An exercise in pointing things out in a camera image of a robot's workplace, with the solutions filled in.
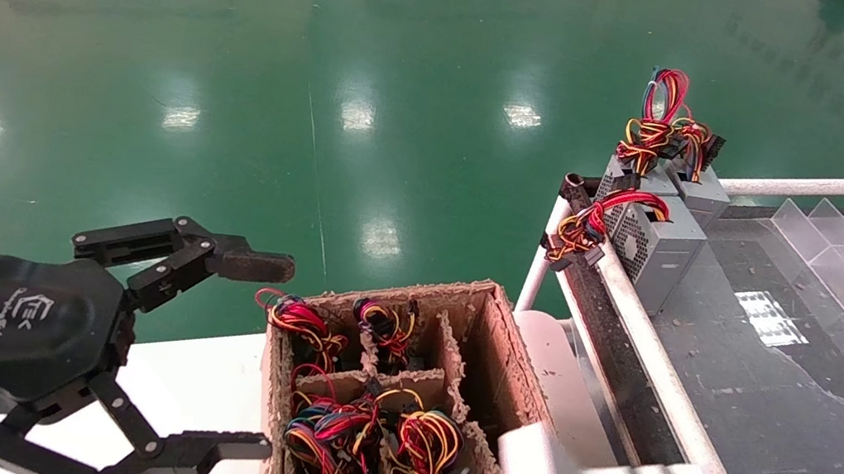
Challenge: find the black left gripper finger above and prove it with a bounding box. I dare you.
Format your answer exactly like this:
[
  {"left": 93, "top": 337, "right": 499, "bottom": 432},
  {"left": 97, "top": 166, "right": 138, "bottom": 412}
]
[{"left": 63, "top": 201, "right": 302, "bottom": 334}]

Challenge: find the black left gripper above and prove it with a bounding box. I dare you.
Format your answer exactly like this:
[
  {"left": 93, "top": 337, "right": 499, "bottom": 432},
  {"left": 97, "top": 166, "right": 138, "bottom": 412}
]
[{"left": 0, "top": 247, "right": 296, "bottom": 474}]

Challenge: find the brown cardboard divider box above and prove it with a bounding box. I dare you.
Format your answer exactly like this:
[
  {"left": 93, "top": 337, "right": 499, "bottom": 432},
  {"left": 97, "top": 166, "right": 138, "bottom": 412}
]
[{"left": 244, "top": 249, "right": 573, "bottom": 474}]

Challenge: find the black pipe connector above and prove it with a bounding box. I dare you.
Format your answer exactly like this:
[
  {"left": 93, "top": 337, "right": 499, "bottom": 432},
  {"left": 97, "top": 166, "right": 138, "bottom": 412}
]
[{"left": 557, "top": 171, "right": 606, "bottom": 218}]

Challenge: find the white frame leg pipe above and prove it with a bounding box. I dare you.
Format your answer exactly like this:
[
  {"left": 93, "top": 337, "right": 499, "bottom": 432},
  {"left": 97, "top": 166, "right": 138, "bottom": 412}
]
[{"left": 514, "top": 194, "right": 573, "bottom": 318}]

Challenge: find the long white frame pipe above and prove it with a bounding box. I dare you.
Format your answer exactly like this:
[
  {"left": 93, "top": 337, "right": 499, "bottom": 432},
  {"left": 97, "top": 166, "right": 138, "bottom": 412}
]
[{"left": 561, "top": 238, "right": 772, "bottom": 474}]

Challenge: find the grey power supply with wires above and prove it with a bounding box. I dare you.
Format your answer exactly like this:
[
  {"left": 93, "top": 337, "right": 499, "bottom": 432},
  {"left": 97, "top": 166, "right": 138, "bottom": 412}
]
[
  {"left": 594, "top": 60, "right": 703, "bottom": 218},
  {"left": 535, "top": 175, "right": 715, "bottom": 322},
  {"left": 655, "top": 117, "right": 742, "bottom": 233}
]

